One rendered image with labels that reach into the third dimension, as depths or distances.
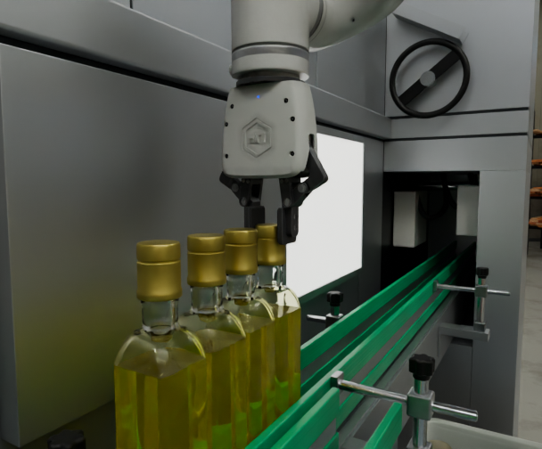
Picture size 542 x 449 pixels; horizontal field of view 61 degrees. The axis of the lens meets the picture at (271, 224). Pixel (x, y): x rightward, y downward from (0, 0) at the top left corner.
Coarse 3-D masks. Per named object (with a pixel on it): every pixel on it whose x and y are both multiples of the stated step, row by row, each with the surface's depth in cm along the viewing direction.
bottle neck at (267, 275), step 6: (264, 270) 51; (270, 270) 50; (276, 270) 51; (282, 270) 52; (258, 276) 52; (264, 276) 51; (270, 276) 51; (276, 276) 51; (282, 276) 52; (258, 282) 52; (264, 282) 51; (270, 282) 51; (276, 282) 51; (282, 282) 52
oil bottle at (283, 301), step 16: (256, 288) 51; (272, 288) 51; (288, 288) 52; (272, 304) 49; (288, 304) 50; (288, 320) 50; (288, 336) 50; (288, 352) 51; (288, 368) 51; (288, 384) 51; (288, 400) 51
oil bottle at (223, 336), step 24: (192, 312) 41; (216, 312) 41; (216, 336) 39; (240, 336) 42; (216, 360) 39; (240, 360) 42; (216, 384) 39; (240, 384) 42; (216, 408) 39; (240, 408) 42; (216, 432) 39; (240, 432) 43
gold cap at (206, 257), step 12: (192, 240) 40; (204, 240) 40; (216, 240) 40; (192, 252) 40; (204, 252) 40; (216, 252) 40; (192, 264) 40; (204, 264) 40; (216, 264) 40; (192, 276) 40; (204, 276) 40; (216, 276) 40
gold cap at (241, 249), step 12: (228, 228) 47; (240, 228) 47; (252, 228) 47; (228, 240) 45; (240, 240) 45; (252, 240) 45; (228, 252) 45; (240, 252) 45; (252, 252) 46; (228, 264) 45; (240, 264) 45; (252, 264) 46
